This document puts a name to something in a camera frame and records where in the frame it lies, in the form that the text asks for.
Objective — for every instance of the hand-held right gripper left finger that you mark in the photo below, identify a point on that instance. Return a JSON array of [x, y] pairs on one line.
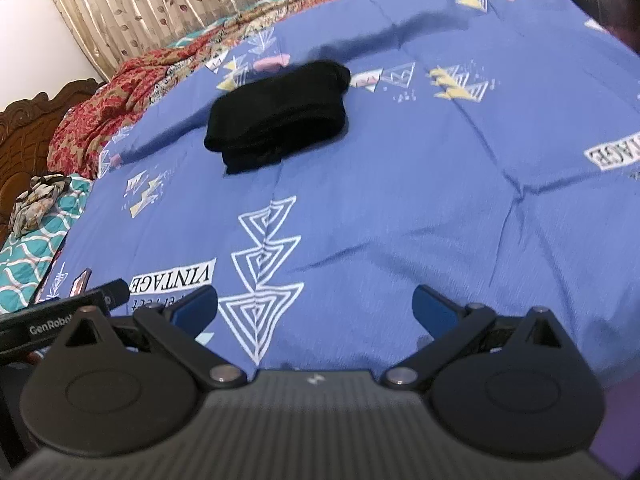
[[197, 305]]

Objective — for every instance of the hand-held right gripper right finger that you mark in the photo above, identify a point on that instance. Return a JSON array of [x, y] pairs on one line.
[[430, 307]]

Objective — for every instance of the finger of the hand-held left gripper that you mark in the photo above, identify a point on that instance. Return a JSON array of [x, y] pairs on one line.
[[115, 291]]

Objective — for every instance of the black pants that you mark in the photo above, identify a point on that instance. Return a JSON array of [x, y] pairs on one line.
[[280, 110]]

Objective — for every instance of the teal patterned cloth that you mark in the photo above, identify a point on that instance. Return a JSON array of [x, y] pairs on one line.
[[35, 260]]

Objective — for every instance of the crumpled floral cloth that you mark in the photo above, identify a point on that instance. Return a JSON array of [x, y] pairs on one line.
[[37, 200]]

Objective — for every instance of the blue printed bedsheet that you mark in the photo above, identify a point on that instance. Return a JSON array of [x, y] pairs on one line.
[[400, 185]]

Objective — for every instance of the red floral blanket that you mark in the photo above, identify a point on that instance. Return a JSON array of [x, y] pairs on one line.
[[100, 110]]

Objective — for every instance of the carved wooden headboard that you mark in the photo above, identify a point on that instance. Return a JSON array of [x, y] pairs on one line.
[[30, 130]]

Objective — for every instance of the purple cloth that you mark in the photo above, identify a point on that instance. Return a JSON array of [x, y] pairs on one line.
[[622, 440]]

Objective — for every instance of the beige leaf print curtain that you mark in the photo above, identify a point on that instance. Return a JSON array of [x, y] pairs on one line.
[[150, 0]]

